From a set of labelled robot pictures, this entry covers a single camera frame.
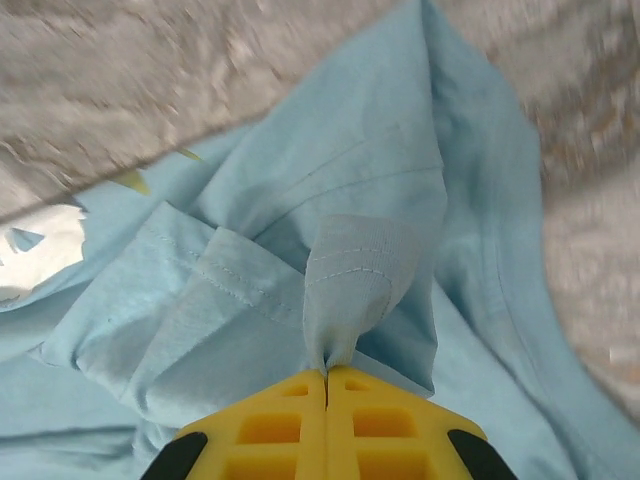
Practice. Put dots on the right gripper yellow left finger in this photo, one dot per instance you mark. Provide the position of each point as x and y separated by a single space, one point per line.
260 440

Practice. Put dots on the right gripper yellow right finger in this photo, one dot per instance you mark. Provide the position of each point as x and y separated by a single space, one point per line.
400 440

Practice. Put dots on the light blue t-shirt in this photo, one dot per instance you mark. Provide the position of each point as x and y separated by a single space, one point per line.
350 150

